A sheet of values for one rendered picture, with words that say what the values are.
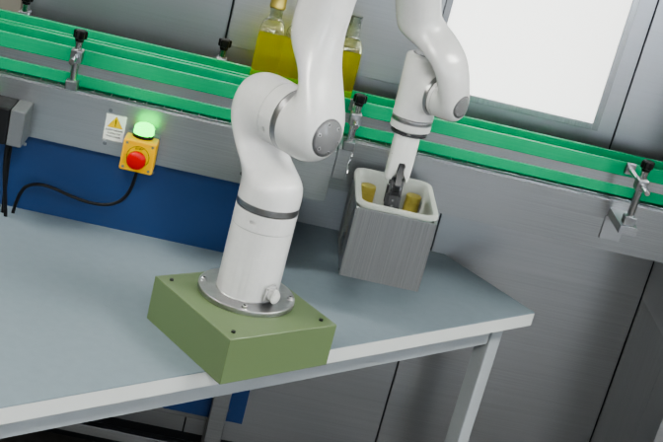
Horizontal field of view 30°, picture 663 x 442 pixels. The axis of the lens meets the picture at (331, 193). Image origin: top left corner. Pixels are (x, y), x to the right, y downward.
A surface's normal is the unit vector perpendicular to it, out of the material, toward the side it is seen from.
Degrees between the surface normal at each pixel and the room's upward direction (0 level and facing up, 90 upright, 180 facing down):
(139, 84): 90
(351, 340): 0
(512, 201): 90
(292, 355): 90
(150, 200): 90
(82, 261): 0
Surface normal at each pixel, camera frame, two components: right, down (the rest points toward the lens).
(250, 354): 0.61, 0.40
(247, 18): 0.00, 0.35
